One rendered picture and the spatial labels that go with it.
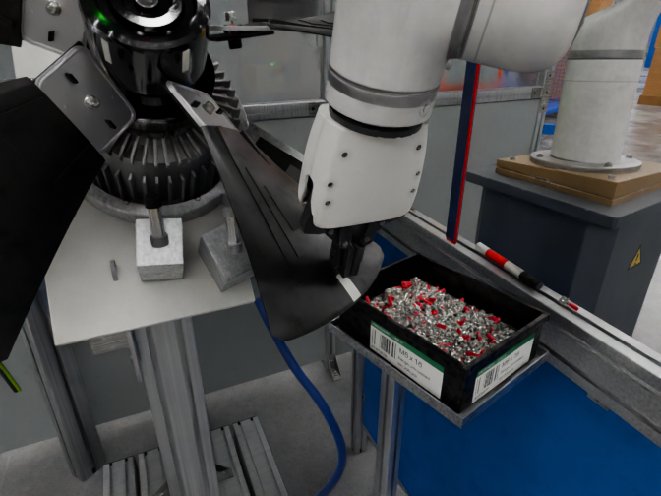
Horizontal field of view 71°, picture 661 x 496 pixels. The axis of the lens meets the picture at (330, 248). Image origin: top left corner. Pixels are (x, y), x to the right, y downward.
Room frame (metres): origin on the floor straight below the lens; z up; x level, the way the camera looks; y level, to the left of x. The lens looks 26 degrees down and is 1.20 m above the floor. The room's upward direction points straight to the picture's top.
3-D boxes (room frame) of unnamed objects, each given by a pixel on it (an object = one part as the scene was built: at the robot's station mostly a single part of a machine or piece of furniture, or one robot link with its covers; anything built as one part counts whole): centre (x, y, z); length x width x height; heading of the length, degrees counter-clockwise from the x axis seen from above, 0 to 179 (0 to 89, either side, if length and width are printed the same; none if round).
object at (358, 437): (1.03, -0.09, 0.39); 0.04 x 0.04 x 0.78; 24
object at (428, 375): (0.51, -0.14, 0.85); 0.22 x 0.17 x 0.07; 38
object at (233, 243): (0.54, 0.13, 0.96); 0.02 x 0.02 x 0.06
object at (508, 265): (0.62, -0.27, 0.87); 0.14 x 0.01 x 0.01; 20
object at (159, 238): (0.51, 0.21, 0.99); 0.02 x 0.02 x 0.06
